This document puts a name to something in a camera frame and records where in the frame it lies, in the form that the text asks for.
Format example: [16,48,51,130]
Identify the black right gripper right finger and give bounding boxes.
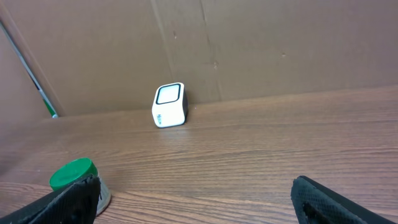
[290,175,394,224]

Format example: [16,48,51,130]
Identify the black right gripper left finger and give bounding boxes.
[1,174,101,224]

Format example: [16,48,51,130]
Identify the green lid jar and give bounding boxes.
[49,157,111,216]

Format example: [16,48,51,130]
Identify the white barcode scanner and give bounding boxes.
[152,82,188,128]

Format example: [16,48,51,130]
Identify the green white pole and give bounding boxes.
[1,22,58,118]

